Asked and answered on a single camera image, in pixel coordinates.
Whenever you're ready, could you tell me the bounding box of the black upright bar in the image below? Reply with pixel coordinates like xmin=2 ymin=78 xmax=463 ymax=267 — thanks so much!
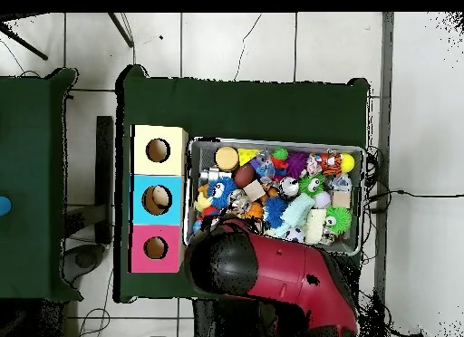
xmin=95 ymin=115 xmax=116 ymax=246

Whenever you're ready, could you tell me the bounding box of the yellow cheese wedge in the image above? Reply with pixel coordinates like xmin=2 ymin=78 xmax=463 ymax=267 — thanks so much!
xmin=237 ymin=148 xmax=261 ymax=167

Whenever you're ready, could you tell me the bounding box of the green covered side table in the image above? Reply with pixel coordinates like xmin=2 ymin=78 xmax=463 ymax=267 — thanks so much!
xmin=0 ymin=67 xmax=81 ymax=303

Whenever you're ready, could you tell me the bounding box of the clear mesh bin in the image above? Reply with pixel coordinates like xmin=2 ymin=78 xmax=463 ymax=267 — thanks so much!
xmin=186 ymin=137 xmax=367 ymax=258

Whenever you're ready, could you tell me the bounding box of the blue fuzzy monster toy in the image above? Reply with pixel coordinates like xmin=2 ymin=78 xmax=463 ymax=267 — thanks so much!
xmin=208 ymin=177 xmax=239 ymax=210

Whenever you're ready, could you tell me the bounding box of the purple spiky ball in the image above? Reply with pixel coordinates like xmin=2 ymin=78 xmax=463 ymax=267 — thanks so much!
xmin=285 ymin=151 xmax=309 ymax=178

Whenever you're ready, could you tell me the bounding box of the dark green tablecloth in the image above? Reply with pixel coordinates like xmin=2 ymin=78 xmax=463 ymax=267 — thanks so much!
xmin=114 ymin=64 xmax=371 ymax=311

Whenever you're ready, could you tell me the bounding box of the orange tiger plush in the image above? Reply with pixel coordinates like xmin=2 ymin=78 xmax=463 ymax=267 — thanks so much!
xmin=316 ymin=152 xmax=343 ymax=178

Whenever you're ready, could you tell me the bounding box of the black and white soccer ball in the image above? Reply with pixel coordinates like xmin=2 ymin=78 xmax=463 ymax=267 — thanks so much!
xmin=285 ymin=227 xmax=306 ymax=244

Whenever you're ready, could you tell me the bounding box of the brown toy football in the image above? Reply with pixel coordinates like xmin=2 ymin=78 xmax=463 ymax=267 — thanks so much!
xmin=233 ymin=165 xmax=257 ymax=189

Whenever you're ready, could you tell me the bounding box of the wooden three-hole box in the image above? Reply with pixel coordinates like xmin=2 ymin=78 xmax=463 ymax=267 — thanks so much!
xmin=129 ymin=123 xmax=189 ymax=275

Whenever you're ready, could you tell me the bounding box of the mint green knit cloth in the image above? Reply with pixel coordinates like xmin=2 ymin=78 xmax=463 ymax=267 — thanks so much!
xmin=267 ymin=195 xmax=314 ymax=240

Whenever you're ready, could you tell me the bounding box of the green spiky ball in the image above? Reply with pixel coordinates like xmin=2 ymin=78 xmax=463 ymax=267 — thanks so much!
xmin=324 ymin=206 xmax=353 ymax=236

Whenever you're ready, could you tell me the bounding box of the black tripod leg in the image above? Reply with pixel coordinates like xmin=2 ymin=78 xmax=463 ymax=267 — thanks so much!
xmin=0 ymin=21 xmax=49 ymax=62
xmin=108 ymin=12 xmax=135 ymax=48

